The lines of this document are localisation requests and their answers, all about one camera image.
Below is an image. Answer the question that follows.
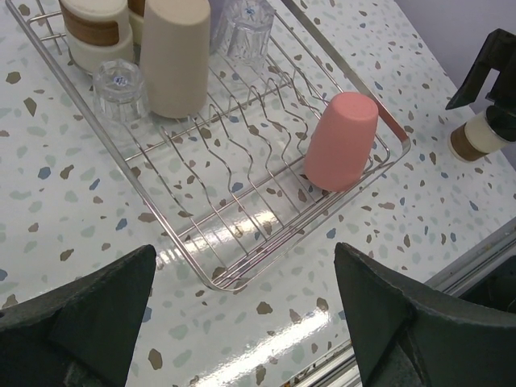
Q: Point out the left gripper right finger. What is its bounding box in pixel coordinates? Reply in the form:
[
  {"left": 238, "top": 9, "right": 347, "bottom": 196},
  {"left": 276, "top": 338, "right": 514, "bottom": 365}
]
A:
[{"left": 334, "top": 243, "right": 515, "bottom": 386}]

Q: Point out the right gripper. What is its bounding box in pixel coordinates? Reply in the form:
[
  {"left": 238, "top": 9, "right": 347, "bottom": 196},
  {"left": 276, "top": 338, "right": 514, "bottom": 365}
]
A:
[{"left": 445, "top": 28, "right": 515, "bottom": 142}]

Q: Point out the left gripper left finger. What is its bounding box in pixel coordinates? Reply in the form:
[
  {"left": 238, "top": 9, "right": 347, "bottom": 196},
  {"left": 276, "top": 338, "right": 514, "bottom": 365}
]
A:
[{"left": 1, "top": 244, "right": 156, "bottom": 386}]

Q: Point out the metal-lined cup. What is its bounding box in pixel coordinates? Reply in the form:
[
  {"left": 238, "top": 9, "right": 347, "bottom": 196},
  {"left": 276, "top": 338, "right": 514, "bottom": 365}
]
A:
[
  {"left": 59, "top": 0, "right": 134, "bottom": 73},
  {"left": 127, "top": 0, "right": 146, "bottom": 45},
  {"left": 448, "top": 110, "right": 510, "bottom": 163}
]

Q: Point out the red plastic cup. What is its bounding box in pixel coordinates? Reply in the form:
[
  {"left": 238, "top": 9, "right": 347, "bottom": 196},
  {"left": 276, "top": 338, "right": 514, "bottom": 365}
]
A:
[{"left": 304, "top": 92, "right": 379, "bottom": 192}]

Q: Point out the clear glass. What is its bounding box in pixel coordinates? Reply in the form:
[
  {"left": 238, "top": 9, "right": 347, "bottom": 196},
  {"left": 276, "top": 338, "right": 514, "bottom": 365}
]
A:
[
  {"left": 216, "top": 0, "right": 275, "bottom": 73},
  {"left": 93, "top": 59, "right": 150, "bottom": 124}
]

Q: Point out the tan paper cup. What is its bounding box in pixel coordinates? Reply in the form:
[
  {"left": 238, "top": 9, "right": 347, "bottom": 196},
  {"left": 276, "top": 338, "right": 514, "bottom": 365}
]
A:
[{"left": 139, "top": 0, "right": 210, "bottom": 119}]

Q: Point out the lavender plastic cup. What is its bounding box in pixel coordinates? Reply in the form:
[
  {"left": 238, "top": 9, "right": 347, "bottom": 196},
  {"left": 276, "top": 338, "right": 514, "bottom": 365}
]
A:
[{"left": 210, "top": 15, "right": 224, "bottom": 55}]

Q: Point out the aluminium frame rail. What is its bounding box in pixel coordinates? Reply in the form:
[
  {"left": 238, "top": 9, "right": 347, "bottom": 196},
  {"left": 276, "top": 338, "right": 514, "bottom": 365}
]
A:
[{"left": 289, "top": 222, "right": 515, "bottom": 386}]

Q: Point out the wire dish rack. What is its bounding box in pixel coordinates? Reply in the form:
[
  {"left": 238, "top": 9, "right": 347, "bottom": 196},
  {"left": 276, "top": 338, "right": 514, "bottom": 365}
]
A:
[{"left": 6, "top": 1, "right": 411, "bottom": 291}]

